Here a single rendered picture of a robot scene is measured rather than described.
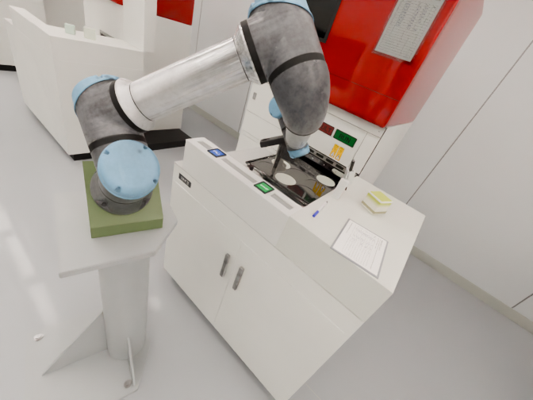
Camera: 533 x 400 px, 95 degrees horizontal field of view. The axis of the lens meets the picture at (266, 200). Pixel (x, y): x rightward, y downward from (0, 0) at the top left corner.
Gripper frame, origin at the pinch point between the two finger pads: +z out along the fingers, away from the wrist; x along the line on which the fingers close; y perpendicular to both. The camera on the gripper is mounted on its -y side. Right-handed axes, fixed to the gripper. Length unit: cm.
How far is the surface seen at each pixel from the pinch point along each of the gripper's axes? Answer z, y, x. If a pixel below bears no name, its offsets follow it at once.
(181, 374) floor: 91, -12, -51
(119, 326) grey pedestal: 60, -40, -51
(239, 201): 3.4, -9.5, -25.4
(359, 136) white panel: -22.7, 35.6, 19.4
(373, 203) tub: -9.4, 39.3, -18.5
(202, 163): -0.2, -28.4, -12.3
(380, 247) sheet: -6, 37, -39
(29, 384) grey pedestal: 90, -68, -66
